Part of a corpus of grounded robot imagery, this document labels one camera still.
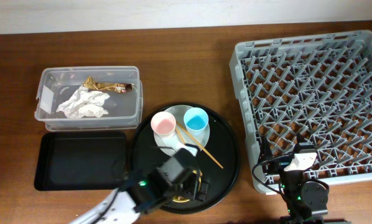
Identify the clear plastic bin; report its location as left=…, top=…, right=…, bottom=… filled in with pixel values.
left=34, top=66, right=143, bottom=131

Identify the round black serving tray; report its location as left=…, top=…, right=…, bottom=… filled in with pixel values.
left=126, top=103, right=241, bottom=215

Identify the blue plastic cup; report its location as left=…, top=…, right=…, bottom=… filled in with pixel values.
left=184, top=107, right=208, bottom=136

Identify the right wooden chopstick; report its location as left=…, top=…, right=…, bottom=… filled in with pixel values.
left=176, top=121, right=224, bottom=169

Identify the light grey plate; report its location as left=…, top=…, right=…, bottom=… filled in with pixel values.
left=154, top=105, right=210, bottom=156

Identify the gold snack wrapper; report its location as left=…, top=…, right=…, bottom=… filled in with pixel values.
left=83, top=77, right=133, bottom=93

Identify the wooden chopstick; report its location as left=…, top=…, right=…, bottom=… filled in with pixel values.
left=176, top=121, right=224, bottom=169
left=175, top=125, right=185, bottom=144

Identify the grey dishwasher rack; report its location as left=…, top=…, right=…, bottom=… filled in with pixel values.
left=230, top=30, right=372, bottom=194

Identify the pink plastic cup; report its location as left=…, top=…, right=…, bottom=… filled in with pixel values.
left=151, top=111, right=176, bottom=139

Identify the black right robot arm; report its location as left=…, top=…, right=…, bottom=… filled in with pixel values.
left=258, top=134, right=329, bottom=223

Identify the yellow bowl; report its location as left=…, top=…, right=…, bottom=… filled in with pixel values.
left=173, top=170, right=202, bottom=203

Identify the left wooden chopstick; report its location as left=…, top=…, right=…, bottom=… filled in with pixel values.
left=175, top=125, right=185, bottom=144

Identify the crumpled white tissue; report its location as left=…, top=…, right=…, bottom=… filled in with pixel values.
left=56, top=86, right=109, bottom=119

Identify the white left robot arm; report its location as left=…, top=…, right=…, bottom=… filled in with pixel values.
left=72, top=144, right=203, bottom=224

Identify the rectangular black tray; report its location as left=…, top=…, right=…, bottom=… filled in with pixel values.
left=34, top=131, right=126, bottom=191

